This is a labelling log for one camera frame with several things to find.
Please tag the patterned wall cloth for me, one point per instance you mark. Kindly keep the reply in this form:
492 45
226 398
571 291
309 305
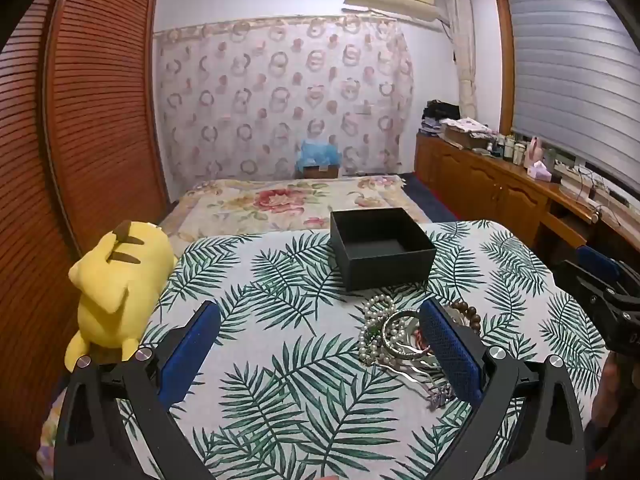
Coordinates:
280 100

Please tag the wooden window frame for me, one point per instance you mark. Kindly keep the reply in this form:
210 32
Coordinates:
504 60

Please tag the silver wavy hairpin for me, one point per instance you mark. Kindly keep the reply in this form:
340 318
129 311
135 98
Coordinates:
407 372

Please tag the pink tissue box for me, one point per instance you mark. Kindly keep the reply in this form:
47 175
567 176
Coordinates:
539 171

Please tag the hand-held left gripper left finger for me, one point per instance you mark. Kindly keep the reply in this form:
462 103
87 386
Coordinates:
190 352

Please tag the silver bangle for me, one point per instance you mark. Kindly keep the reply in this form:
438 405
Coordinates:
400 347

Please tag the pink bottle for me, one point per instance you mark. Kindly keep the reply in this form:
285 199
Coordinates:
535 150

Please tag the dark blue blanket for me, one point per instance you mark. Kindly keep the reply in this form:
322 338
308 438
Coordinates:
425 195

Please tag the box with floral cloth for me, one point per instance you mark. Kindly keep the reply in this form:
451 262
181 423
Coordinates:
467 130

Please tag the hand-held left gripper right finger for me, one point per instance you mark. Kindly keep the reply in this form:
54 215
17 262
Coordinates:
450 352

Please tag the pile of dark clothes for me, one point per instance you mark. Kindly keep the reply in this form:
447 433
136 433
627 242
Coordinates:
440 112

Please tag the grey window blind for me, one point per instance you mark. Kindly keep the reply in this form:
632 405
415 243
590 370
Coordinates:
570 75

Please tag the floral bed blanket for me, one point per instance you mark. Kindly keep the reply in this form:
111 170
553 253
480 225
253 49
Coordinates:
260 200

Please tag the wooden louvered wardrobe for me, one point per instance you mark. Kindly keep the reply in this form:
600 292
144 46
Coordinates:
75 160

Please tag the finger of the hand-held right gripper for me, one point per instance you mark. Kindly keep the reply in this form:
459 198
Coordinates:
597 260

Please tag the group of small bottles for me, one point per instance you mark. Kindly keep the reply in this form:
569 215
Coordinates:
507 147

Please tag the black box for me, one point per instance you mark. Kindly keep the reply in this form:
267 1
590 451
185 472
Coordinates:
380 250

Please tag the blue plastic bag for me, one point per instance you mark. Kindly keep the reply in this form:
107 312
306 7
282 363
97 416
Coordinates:
317 152

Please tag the small brown cardboard box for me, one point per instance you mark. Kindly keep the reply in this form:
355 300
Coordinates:
320 172

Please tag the green leaf print cloth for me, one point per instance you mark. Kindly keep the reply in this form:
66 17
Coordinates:
280 360

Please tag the person's right hand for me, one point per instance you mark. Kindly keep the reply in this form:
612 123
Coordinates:
612 390

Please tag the wooden side cabinet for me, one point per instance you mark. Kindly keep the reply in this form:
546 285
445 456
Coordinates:
490 190

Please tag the yellow plush toy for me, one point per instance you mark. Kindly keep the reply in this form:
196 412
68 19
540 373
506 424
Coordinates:
112 290

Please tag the pale wrapped pipe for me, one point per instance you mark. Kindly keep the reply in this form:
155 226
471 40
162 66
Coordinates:
462 50

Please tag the pale desk clutter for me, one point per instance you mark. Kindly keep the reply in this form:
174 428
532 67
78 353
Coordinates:
585 182

